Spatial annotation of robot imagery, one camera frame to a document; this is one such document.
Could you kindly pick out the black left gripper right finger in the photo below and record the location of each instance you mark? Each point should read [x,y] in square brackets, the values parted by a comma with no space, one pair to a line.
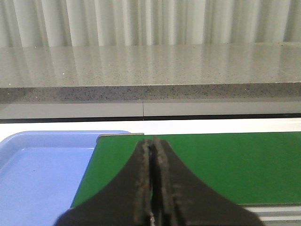
[180,198]

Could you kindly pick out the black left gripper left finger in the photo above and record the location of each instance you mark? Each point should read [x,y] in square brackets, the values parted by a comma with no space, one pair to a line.
[124,201]

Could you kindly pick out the green conveyor belt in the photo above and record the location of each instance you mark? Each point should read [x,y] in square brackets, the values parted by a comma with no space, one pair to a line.
[247,168]

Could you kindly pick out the blue plastic tray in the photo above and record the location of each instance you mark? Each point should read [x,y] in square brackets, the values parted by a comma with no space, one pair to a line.
[41,171]

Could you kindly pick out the grey speckled stone counter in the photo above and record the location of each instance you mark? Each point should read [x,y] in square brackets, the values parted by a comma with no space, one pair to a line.
[162,72]

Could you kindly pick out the white pleated curtain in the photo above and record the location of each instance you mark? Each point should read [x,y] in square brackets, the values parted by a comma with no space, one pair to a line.
[54,23]

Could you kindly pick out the aluminium conveyor frame rail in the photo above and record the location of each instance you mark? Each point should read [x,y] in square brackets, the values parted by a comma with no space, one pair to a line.
[276,212]

